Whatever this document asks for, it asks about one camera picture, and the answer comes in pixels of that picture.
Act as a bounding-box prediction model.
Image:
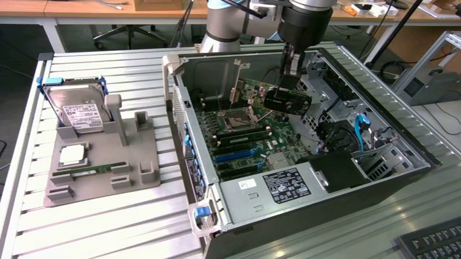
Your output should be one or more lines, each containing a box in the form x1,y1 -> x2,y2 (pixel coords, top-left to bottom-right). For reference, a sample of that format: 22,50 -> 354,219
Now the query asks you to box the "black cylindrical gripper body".
278,7 -> 332,52

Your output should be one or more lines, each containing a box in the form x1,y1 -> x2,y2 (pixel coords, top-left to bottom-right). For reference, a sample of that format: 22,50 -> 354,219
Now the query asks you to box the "black green graphics card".
229,58 -> 313,117

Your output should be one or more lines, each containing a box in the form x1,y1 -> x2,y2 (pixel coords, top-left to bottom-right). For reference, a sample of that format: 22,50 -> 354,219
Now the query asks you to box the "metal disk bay cage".
290,58 -> 366,127

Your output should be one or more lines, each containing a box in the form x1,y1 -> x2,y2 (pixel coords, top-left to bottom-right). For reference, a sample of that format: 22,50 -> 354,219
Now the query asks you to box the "orange white box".
344,4 -> 372,17

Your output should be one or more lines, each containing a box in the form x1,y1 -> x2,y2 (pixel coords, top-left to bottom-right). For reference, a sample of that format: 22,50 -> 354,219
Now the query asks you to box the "silver socket cover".
246,103 -> 278,125

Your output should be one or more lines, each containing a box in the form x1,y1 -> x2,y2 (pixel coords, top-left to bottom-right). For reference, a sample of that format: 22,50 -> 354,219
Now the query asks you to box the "green motherboard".
194,93 -> 318,182

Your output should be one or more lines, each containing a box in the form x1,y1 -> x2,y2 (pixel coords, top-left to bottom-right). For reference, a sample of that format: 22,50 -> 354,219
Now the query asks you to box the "CPU socket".
219,107 -> 257,133

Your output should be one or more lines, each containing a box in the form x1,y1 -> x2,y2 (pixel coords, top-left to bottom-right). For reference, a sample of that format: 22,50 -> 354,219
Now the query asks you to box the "black stand pole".
364,0 -> 422,67

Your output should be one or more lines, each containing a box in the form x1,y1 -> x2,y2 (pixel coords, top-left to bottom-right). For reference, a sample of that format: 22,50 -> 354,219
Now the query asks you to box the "installed black RAM stick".
215,131 -> 273,148

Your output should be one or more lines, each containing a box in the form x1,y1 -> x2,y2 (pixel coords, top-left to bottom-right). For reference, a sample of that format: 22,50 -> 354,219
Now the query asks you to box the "silver chipset heatsink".
266,153 -> 291,168

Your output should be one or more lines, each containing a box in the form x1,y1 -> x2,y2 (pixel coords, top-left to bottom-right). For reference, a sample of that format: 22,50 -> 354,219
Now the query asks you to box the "blue expansion slot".
213,149 -> 255,163

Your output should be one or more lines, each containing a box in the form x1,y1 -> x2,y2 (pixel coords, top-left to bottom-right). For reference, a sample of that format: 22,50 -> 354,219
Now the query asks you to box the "black tripod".
169,0 -> 198,49

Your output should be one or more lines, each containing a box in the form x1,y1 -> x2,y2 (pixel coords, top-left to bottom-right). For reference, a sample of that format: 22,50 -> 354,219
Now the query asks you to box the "black plastic shroud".
295,150 -> 372,194

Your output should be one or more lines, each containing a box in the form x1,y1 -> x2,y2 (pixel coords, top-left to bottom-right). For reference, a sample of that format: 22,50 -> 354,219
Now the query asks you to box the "grey computer tower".
392,67 -> 461,107

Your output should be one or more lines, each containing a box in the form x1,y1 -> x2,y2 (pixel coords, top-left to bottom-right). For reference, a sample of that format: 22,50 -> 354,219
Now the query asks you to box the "grey power supply unit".
211,161 -> 330,226

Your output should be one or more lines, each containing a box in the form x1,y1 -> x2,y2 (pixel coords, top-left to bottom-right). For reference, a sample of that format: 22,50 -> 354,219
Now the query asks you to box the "black office chair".
92,24 -> 170,51

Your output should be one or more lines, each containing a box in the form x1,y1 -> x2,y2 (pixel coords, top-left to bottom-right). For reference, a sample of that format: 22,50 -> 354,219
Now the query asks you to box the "open black PC case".
161,47 -> 444,259

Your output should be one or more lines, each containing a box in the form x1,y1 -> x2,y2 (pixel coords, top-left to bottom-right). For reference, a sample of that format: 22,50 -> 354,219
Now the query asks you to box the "grey parts rack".
43,93 -> 162,208

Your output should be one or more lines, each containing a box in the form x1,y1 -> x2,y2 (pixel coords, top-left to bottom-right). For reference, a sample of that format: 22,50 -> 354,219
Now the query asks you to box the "hard disk in blue caddy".
35,77 -> 111,134

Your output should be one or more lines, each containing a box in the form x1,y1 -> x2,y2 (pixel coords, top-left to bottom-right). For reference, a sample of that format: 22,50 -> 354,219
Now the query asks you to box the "green RAM stick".
56,161 -> 128,176

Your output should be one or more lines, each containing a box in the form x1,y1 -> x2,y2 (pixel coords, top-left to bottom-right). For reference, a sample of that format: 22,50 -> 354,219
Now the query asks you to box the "silver CPU chip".
59,145 -> 88,166

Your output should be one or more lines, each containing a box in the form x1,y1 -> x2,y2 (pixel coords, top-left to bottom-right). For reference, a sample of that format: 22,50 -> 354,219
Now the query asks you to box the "black keyboard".
394,222 -> 461,259

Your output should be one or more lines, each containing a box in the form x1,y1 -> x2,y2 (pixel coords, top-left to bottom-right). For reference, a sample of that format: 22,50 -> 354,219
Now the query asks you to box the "wooden desk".
0,0 -> 461,53

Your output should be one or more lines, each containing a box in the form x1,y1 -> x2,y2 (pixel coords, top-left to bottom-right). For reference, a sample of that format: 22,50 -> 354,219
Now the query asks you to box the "black looped wire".
259,66 -> 285,88

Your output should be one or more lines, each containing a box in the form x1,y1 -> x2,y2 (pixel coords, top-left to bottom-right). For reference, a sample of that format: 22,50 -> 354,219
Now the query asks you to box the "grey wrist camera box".
250,0 -> 281,19

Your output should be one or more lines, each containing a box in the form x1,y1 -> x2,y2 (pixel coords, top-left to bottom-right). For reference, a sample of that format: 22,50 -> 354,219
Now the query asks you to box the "thick black wire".
316,93 -> 344,130

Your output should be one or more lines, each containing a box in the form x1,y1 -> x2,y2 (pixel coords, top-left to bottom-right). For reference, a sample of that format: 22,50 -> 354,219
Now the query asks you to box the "black camera cable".
222,0 -> 263,19

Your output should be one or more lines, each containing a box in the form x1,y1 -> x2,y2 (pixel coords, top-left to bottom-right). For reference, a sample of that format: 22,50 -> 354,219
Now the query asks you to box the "coiled black cable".
380,60 -> 401,79

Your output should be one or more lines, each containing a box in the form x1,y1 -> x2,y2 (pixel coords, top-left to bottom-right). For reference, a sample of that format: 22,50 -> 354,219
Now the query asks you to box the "blue disk wire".
354,114 -> 373,153

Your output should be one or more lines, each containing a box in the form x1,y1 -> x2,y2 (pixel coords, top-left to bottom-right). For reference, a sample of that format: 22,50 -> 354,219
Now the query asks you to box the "aluminium profile frame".
412,30 -> 461,81

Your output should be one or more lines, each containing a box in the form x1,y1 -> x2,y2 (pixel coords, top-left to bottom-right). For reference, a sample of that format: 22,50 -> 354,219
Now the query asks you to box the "grey cable on desk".
96,0 -> 130,11

